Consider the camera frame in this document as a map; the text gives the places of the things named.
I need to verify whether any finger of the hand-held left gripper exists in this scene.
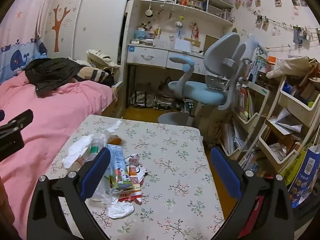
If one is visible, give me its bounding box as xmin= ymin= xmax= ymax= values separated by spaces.
xmin=0 ymin=109 xmax=34 ymax=137

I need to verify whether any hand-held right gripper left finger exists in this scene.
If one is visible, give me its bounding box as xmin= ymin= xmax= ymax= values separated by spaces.
xmin=26 ymin=147 xmax=111 ymax=240

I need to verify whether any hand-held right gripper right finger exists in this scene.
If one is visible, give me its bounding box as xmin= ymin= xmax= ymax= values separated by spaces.
xmin=210 ymin=146 xmax=295 ymax=240

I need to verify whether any clear plastic bottle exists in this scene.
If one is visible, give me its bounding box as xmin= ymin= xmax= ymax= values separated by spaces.
xmin=72 ymin=134 xmax=110 ymax=170

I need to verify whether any blue drink carton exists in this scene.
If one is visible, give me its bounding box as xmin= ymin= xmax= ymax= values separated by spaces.
xmin=106 ymin=144 xmax=134 ymax=190

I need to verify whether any long white tissue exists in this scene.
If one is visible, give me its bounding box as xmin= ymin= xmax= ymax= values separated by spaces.
xmin=61 ymin=120 xmax=123 ymax=168

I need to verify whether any red white snack wrapper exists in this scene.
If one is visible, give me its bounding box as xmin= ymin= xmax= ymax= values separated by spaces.
xmin=117 ymin=154 xmax=148 ymax=204

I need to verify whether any small white tissue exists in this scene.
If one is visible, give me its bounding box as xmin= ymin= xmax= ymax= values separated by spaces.
xmin=107 ymin=200 xmax=135 ymax=219

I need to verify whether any pink duvet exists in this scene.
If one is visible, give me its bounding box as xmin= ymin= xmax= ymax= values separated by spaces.
xmin=0 ymin=71 xmax=118 ymax=240

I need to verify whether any red pink cloth item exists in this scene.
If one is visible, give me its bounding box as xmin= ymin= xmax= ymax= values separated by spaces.
xmin=237 ymin=195 xmax=265 ymax=240

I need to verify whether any black jacket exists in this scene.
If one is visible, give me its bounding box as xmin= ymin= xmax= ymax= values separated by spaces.
xmin=25 ymin=58 xmax=88 ymax=97

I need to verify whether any floral tablecloth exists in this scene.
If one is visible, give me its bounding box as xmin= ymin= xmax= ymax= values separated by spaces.
xmin=44 ymin=114 xmax=225 ymax=240

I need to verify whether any white book rack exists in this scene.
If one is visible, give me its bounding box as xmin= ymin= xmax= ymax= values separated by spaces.
xmin=232 ymin=40 xmax=278 ymax=160

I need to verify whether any blue paper bag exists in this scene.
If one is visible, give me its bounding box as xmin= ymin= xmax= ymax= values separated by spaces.
xmin=287 ymin=146 xmax=320 ymax=209

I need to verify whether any blue grey desk chair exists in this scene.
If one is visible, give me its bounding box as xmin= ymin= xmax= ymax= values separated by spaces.
xmin=157 ymin=32 xmax=253 ymax=125

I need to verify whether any striped beige pillow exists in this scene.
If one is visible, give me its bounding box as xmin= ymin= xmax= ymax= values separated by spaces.
xmin=75 ymin=65 xmax=115 ymax=85

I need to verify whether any silver plaid bag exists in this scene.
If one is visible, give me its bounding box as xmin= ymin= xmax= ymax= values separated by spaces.
xmin=134 ymin=84 xmax=155 ymax=108

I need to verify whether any bag of newspapers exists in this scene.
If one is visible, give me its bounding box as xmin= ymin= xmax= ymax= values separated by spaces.
xmin=155 ymin=80 xmax=185 ymax=110

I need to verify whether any white tiered cart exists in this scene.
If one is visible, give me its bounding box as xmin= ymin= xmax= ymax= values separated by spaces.
xmin=257 ymin=57 xmax=320 ymax=173

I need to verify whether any beige tote bag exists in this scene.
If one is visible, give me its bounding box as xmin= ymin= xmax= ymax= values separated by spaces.
xmin=86 ymin=49 xmax=120 ymax=70

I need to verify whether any white wardrobe with tree sticker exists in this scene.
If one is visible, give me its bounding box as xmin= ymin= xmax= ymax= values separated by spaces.
xmin=42 ymin=0 xmax=135 ymax=65

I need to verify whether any beige cloth bag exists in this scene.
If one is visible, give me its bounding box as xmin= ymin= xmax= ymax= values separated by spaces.
xmin=266 ymin=56 xmax=313 ymax=79

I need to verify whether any white desk with drawers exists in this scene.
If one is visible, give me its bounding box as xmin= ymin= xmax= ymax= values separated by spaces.
xmin=126 ymin=37 xmax=208 ymax=110

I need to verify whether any red doll figure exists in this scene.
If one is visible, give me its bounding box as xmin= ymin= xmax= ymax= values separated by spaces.
xmin=191 ymin=22 xmax=200 ymax=40

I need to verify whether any blue tissue box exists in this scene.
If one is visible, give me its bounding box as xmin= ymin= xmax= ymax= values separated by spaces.
xmin=135 ymin=27 xmax=150 ymax=39

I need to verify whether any string of hanging photos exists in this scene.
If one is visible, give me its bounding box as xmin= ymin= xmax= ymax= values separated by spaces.
xmin=235 ymin=0 xmax=309 ymax=8
xmin=252 ymin=11 xmax=320 ymax=50

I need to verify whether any white wall shelf unit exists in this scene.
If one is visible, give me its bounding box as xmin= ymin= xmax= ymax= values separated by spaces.
xmin=139 ymin=0 xmax=235 ymax=27

